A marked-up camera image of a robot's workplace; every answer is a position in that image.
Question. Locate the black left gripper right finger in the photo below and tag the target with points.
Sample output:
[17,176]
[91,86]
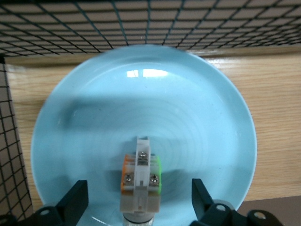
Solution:
[204,207]

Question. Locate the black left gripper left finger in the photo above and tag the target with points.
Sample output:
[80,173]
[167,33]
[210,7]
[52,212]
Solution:
[70,202]

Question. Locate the white orange green connector block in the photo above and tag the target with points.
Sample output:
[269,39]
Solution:
[141,179]

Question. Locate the light blue round plate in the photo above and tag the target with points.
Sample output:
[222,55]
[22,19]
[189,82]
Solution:
[164,106]

